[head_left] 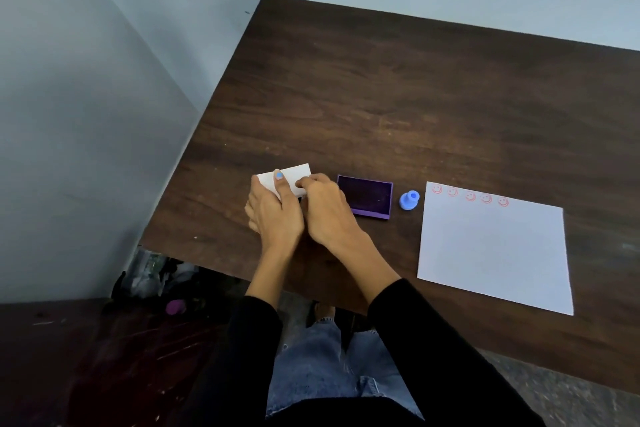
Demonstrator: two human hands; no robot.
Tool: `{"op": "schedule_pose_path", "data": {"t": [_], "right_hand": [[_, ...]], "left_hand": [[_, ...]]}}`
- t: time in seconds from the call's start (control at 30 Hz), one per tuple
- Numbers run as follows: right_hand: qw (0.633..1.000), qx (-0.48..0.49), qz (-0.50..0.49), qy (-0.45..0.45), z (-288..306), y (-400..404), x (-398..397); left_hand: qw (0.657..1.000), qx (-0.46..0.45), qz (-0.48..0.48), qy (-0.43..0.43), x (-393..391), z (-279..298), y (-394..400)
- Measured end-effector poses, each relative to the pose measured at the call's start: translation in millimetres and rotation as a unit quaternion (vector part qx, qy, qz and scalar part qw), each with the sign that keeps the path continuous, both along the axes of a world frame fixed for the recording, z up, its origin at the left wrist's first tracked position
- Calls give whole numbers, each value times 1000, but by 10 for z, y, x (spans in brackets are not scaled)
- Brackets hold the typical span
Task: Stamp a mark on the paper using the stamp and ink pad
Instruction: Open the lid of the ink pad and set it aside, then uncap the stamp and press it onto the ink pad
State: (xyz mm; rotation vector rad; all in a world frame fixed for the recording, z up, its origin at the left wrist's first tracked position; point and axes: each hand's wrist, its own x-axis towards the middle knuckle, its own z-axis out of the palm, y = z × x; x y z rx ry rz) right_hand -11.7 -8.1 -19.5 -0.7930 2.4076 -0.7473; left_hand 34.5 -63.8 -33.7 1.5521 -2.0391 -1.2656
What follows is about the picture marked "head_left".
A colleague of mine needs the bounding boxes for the person's blue jeans legs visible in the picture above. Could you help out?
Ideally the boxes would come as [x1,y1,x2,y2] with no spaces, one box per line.
[265,316,426,420]

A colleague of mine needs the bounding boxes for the person's left hand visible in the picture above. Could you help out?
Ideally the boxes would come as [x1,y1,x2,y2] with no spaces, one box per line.
[244,170,306,249]

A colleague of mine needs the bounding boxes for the white paper sheet with stamps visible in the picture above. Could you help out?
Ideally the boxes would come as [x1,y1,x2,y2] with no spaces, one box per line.
[416,181,575,317]

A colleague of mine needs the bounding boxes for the person's right hand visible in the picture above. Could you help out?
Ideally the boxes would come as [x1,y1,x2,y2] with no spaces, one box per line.
[295,173,372,253]

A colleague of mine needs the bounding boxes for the white rectangular box lid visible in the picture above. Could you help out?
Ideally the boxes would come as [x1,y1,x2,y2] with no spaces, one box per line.
[255,163,312,200]

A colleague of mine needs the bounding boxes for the purple ink pad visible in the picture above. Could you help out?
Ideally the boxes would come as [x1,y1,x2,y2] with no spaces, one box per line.
[336,174,394,221]

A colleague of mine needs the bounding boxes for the pile of clutter under table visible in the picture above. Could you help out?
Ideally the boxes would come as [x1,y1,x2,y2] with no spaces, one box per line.
[102,247,203,317]

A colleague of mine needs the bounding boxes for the person's right forearm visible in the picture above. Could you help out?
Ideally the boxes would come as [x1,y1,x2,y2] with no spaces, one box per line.
[327,231,547,427]

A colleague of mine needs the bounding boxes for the person's left forearm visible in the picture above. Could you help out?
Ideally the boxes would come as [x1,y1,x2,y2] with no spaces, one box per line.
[219,237,302,427]

